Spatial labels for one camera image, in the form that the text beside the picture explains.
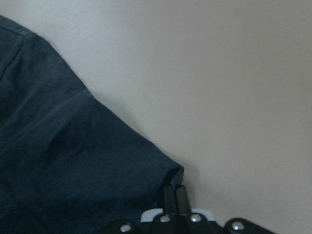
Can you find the black t-shirt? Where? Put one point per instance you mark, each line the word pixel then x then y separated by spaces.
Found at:
pixel 68 165

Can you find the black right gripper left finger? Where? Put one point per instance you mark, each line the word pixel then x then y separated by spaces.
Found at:
pixel 169 200

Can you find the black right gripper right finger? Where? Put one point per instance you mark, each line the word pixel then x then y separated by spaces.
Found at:
pixel 182 200

